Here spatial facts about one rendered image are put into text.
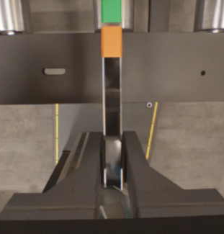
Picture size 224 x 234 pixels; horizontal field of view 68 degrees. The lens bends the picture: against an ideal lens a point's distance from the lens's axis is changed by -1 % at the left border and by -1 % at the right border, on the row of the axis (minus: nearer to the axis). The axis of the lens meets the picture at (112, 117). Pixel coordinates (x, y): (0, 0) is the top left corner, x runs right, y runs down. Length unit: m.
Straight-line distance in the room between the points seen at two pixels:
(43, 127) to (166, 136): 1.09
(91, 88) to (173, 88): 0.11
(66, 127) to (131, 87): 0.97
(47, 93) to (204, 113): 1.52
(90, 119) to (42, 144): 0.67
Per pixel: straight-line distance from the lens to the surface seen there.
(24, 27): 0.57
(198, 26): 0.59
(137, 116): 1.14
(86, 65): 0.23
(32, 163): 1.80
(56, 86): 0.24
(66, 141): 1.22
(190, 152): 1.76
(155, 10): 0.66
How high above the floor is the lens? 1.39
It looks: 73 degrees down
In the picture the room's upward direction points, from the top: 176 degrees clockwise
